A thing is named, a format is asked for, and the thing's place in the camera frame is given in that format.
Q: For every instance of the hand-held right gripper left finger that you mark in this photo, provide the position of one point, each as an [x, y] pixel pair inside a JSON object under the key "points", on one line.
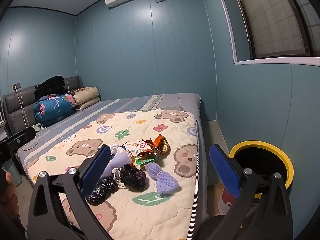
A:
{"points": [[97, 170]]}

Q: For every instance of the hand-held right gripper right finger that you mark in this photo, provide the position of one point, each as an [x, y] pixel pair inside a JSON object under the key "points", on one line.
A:
{"points": [[223, 170]]}

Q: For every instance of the orange snack wrapper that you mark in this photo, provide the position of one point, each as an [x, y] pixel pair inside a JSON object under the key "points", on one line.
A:
{"points": [[160, 145]]}

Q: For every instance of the person's left hand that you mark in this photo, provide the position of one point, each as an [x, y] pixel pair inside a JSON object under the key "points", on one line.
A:
{"points": [[8, 180]]}

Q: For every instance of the black crumpled plastic bag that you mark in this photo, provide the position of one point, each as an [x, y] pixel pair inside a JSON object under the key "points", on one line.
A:
{"points": [[100, 190], [132, 177]]}

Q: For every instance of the purple foam fruit net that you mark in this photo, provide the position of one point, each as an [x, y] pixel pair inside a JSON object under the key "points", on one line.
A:
{"points": [[120, 160], [163, 180]]}

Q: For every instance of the blue white plush toy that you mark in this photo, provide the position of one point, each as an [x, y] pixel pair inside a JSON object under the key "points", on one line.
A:
{"points": [[115, 149]]}

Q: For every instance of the teal plastic bucket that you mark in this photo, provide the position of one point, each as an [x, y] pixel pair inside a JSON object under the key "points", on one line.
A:
{"points": [[13, 172]]}

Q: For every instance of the red printed floor mat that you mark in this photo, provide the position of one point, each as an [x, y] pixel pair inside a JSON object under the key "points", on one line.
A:
{"points": [[223, 205]]}

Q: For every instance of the grey padded headboard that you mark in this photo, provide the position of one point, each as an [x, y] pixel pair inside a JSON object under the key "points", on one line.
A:
{"points": [[25, 97]]}

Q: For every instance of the blue floral folded quilt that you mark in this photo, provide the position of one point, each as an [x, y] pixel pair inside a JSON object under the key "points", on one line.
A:
{"points": [[52, 110]]}

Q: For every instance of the green orange toy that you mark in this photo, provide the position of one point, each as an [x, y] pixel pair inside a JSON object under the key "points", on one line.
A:
{"points": [[146, 160]]}

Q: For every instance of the black folded clothing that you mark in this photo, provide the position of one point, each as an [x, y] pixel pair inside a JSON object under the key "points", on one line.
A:
{"points": [[51, 85]]}

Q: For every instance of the bear printed cream blanket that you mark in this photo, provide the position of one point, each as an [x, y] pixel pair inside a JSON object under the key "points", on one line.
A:
{"points": [[150, 212]]}

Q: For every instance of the beige folded quilt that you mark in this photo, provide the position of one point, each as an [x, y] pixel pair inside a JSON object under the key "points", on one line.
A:
{"points": [[86, 96]]}

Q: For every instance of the wall socket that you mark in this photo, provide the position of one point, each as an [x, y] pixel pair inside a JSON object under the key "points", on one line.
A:
{"points": [[16, 86]]}

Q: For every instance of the window with white frame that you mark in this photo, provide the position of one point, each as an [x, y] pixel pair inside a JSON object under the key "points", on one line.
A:
{"points": [[270, 17]]}

